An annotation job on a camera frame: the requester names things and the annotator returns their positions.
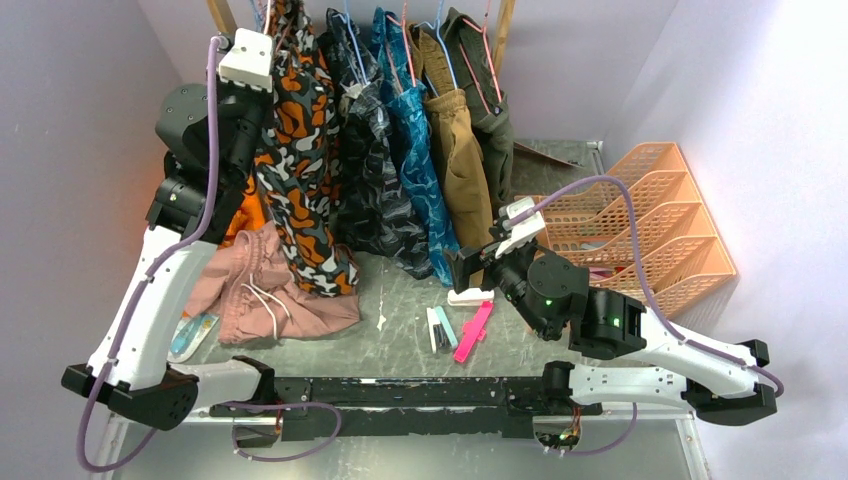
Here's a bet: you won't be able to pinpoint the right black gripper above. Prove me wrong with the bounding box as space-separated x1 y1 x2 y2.
443 225 554 339

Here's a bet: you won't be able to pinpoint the orange camouflage shorts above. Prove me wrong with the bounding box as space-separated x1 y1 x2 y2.
255 1 358 297

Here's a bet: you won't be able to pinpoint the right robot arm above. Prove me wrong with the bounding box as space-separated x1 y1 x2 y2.
444 241 777 426

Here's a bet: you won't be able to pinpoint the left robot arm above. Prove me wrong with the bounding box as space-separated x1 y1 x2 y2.
61 81 277 431

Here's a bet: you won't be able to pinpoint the tan brown shorts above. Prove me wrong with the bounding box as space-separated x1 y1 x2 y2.
408 26 493 247

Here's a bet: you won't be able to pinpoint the black grey patterned shorts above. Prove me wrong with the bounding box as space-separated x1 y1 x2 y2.
319 8 434 279

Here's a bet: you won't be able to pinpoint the blue patterned shorts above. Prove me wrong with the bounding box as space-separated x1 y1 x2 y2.
370 6 458 287

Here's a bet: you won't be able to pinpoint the dark olive green shorts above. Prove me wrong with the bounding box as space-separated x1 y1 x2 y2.
439 8 514 210

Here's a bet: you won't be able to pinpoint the white rectangular case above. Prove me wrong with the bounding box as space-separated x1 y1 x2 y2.
447 288 495 306

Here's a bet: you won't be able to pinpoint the pink plastic clip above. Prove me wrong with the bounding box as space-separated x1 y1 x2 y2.
453 301 494 363

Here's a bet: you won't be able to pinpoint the light blue stapler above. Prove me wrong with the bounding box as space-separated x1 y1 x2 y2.
426 306 459 353

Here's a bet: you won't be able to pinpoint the wooden clothes rack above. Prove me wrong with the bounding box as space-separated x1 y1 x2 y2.
205 0 516 75

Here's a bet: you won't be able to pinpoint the peach plastic file organizer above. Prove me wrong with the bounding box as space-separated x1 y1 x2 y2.
538 142 736 319

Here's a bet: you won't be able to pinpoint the light blue oval object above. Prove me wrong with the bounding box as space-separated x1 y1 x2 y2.
167 313 219 364

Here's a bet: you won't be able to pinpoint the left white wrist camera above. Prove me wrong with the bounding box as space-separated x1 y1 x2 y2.
217 28 274 93

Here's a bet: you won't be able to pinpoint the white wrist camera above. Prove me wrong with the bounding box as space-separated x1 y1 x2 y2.
495 196 545 259
217 28 274 93

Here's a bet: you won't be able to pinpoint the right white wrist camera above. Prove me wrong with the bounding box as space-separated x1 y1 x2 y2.
495 196 545 259

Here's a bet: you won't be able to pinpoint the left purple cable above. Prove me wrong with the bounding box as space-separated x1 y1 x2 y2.
76 36 230 473

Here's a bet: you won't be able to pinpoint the purple cable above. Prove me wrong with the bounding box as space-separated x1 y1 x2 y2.
76 36 230 473
510 175 785 399

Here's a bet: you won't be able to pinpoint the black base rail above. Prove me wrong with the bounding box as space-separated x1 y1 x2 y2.
211 376 604 441

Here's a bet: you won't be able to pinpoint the pink drawstring shorts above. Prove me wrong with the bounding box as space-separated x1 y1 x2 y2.
183 222 360 345

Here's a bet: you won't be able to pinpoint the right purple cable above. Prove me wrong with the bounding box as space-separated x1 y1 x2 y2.
510 175 785 399

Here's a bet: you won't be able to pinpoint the aluminium frame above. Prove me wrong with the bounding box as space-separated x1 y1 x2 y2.
97 403 709 479

